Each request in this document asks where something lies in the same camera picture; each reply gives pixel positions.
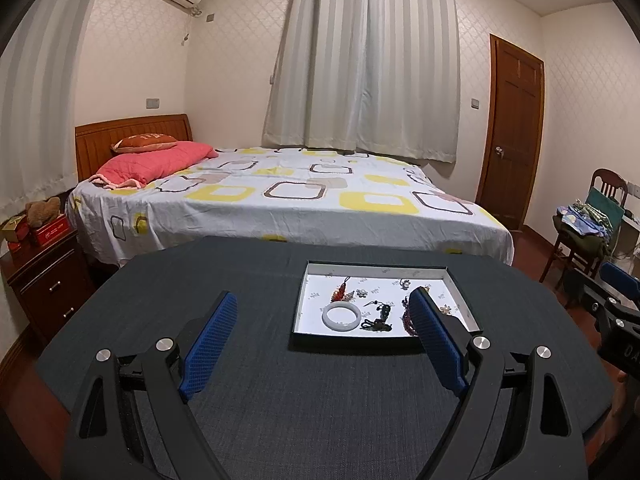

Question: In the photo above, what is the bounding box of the pink pillow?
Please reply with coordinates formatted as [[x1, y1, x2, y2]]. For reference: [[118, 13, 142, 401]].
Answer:
[[89, 141, 218, 190]]

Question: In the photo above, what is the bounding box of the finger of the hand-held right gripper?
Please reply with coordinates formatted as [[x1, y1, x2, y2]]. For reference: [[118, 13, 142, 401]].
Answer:
[[566, 266, 610, 315], [599, 261, 640, 307]]

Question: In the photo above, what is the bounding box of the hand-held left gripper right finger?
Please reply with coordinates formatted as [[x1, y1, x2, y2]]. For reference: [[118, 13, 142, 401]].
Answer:
[[409, 287, 588, 480]]

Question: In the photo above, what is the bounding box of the wooden door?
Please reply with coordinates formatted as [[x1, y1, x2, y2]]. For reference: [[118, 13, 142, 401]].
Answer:
[[475, 33, 545, 233]]

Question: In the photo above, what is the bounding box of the green box with white lining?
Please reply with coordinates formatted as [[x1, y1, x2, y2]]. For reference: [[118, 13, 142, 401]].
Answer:
[[289, 260, 485, 353]]

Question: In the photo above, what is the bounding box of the dark red bead bracelet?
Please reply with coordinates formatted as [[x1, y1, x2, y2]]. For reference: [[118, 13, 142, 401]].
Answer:
[[400, 296, 423, 336]]

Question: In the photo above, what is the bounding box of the red box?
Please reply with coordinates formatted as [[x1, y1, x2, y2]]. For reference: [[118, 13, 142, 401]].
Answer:
[[31, 212, 68, 247]]

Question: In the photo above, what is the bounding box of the bed with patterned sheet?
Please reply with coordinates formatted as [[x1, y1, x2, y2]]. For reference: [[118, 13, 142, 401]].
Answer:
[[65, 145, 515, 268]]

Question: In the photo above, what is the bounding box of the pile of clothes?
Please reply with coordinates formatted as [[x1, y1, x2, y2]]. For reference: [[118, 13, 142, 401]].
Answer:
[[552, 187, 626, 261]]

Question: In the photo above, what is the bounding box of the wooden chair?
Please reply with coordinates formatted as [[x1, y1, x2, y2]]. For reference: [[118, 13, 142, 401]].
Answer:
[[540, 169, 628, 286]]

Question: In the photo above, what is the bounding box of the white desk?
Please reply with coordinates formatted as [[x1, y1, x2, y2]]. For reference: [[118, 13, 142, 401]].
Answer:
[[619, 210, 640, 263]]

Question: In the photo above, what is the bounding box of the wooden headboard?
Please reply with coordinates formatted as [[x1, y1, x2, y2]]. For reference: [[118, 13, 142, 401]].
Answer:
[[75, 114, 194, 183]]

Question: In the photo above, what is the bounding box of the brown teddy bear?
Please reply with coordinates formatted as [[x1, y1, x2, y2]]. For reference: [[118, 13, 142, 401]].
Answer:
[[25, 196, 62, 228]]

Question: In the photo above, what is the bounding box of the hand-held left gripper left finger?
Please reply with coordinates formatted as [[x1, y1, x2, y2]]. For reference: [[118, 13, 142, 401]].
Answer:
[[65, 290, 238, 480]]

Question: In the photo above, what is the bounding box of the dark gourd pendant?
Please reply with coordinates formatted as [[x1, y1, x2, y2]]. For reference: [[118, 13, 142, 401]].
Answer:
[[360, 300, 396, 333]]

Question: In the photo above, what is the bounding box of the dark grey tablecloth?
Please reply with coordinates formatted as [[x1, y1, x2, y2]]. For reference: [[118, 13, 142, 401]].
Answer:
[[35, 235, 618, 480]]

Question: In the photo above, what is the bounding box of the white jade bangle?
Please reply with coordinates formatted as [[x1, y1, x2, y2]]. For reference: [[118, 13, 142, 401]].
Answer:
[[321, 302, 362, 331]]

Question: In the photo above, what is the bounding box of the orange pillow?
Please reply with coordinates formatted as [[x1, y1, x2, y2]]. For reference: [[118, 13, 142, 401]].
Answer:
[[111, 132, 178, 153]]

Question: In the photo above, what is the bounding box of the sheer white curtain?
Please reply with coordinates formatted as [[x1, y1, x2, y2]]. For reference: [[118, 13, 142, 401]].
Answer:
[[0, 0, 116, 216]]

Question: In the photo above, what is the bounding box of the white striped curtain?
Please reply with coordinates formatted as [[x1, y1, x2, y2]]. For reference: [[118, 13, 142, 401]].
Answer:
[[262, 0, 461, 163]]

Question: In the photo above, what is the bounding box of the wooden nightstand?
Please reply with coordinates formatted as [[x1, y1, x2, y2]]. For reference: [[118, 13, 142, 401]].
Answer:
[[0, 227, 96, 346]]

